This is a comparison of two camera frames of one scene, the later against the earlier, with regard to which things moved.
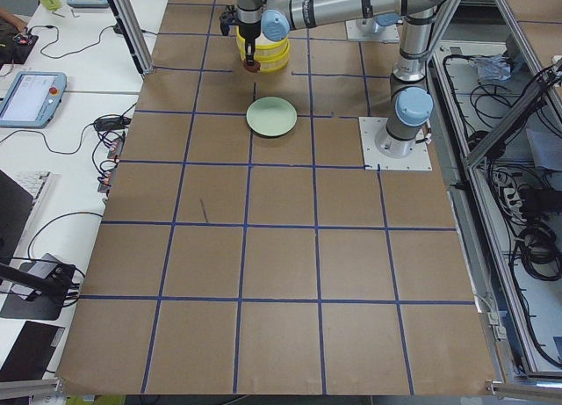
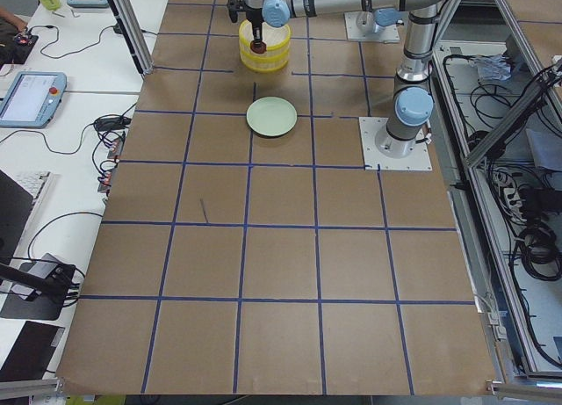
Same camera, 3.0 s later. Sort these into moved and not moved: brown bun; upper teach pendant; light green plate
Moved: brown bun
Not moved: light green plate; upper teach pendant
